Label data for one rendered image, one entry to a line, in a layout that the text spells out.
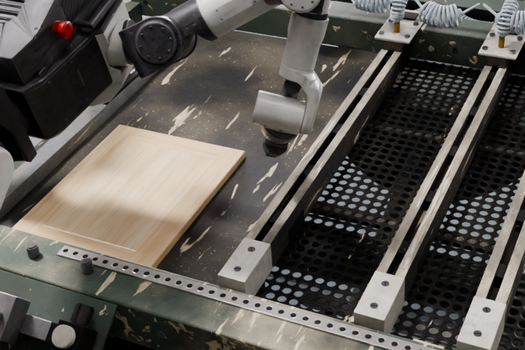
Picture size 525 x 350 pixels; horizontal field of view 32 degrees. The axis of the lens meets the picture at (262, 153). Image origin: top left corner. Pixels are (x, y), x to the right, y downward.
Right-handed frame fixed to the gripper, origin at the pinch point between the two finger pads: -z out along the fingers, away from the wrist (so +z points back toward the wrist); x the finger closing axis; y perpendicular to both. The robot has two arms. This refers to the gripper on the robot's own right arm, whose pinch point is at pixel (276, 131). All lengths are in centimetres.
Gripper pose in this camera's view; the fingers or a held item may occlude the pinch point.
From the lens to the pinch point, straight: 205.4
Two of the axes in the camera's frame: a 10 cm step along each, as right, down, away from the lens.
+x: 2.0, -9.7, 1.5
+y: -9.8, -2.1, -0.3
